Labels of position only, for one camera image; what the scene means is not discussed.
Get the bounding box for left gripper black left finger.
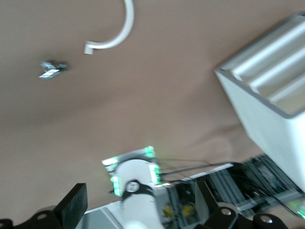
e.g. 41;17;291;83
0;183;88;229

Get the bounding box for white curved plastic clip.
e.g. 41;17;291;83
84;0;135;55

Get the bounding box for white plastic drawer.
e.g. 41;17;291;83
231;21;305;81
247;51;305;96
268;78;305;112

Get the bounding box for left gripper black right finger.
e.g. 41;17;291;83
194;180;295;229

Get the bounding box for black table cable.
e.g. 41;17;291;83
158;157;235;183

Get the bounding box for small silver metal switch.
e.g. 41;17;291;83
39;60;70;80

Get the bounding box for aluminium table frame rail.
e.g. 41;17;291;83
166;155;305;218

